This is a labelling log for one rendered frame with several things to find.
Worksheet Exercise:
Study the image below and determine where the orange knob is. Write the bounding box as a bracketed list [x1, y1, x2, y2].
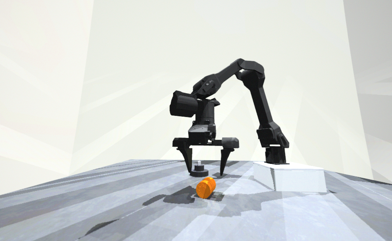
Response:
[196, 177, 216, 199]

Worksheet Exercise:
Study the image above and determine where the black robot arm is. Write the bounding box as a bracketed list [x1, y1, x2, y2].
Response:
[170, 58, 290, 165]

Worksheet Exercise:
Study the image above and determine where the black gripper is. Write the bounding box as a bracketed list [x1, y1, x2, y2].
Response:
[172, 117, 239, 176]

